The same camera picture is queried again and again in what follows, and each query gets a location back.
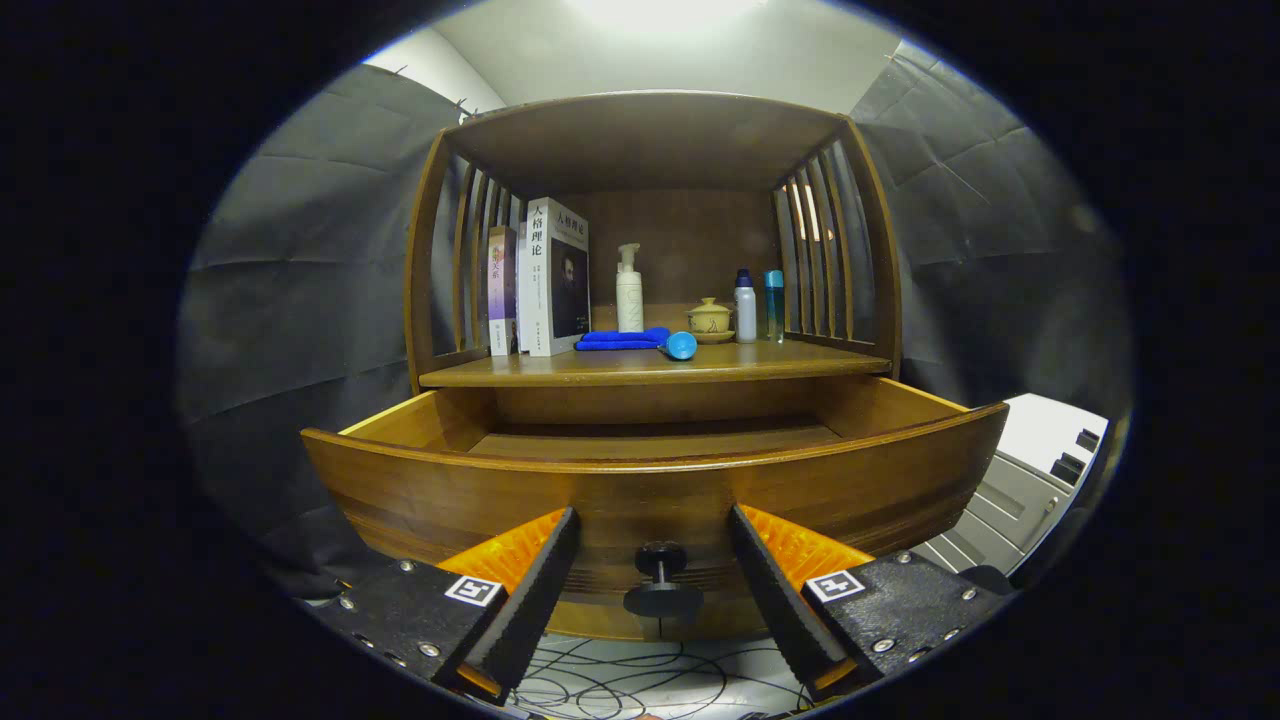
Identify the blue folded cloth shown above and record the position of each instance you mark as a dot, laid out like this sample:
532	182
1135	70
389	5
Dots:
615	340

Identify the clear teal bottle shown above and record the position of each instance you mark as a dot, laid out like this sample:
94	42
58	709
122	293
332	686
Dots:
775	310

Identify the yellow lidded teacup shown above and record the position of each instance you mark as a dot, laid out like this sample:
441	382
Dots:
710	320

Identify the brown wooden cabinet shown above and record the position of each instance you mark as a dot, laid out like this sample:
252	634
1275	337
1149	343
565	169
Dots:
650	140

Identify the ceiling light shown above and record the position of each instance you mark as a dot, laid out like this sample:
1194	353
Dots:
665	10

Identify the white pump bottle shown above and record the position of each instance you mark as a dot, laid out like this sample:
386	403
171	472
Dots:
630	300

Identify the wooden countertop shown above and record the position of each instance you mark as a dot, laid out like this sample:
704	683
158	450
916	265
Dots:
700	366

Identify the thin purple book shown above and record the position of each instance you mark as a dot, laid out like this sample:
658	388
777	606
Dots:
502	290

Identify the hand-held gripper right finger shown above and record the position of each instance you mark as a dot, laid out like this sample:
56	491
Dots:
775	600

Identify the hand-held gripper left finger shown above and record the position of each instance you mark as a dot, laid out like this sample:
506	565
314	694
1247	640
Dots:
535	600

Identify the large white book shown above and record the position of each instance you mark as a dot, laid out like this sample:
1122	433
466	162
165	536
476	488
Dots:
555	280

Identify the blue and white tube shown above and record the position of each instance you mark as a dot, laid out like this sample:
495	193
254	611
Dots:
682	346

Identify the wooden drawer with black knob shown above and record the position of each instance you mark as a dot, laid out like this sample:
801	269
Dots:
640	490

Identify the white metal cabinet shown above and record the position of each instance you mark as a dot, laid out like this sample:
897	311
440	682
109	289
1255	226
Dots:
1040	450

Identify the white bottle with dark cap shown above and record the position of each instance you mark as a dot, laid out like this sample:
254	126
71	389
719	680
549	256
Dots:
746	315

